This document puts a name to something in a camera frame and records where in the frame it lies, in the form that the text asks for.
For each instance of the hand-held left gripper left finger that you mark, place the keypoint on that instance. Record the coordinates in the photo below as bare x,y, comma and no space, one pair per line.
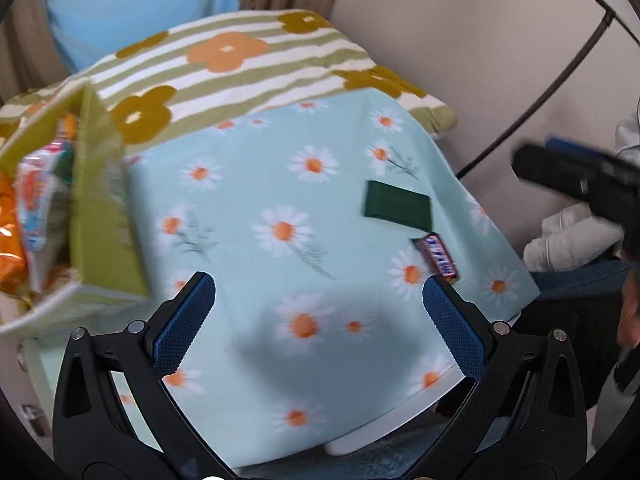
185,320

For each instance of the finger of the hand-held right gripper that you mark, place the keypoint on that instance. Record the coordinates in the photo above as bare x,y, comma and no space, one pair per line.
570,145
550,170

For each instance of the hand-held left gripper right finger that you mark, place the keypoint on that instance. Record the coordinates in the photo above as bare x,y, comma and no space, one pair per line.
452,325

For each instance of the brown chocolate bar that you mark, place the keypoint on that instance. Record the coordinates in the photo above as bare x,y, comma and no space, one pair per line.
439,257

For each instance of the dark green packet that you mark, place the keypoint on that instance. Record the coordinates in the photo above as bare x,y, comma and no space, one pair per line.
397,205

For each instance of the green box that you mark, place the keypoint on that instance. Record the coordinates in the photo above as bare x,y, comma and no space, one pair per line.
97,220

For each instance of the orange chip bag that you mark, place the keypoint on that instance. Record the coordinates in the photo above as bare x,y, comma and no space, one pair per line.
9,255

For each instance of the white cloth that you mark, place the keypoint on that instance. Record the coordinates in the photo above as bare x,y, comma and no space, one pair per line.
570,240

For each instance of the dark blue cloth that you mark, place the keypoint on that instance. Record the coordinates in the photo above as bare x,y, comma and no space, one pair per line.
580,280

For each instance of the daisy print blue cloth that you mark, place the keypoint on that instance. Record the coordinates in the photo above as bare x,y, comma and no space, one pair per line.
300,270

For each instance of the striped floral blanket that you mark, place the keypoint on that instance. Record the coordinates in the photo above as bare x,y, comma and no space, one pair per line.
240,70

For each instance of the light blue panel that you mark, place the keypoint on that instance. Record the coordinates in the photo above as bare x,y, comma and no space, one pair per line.
140,10

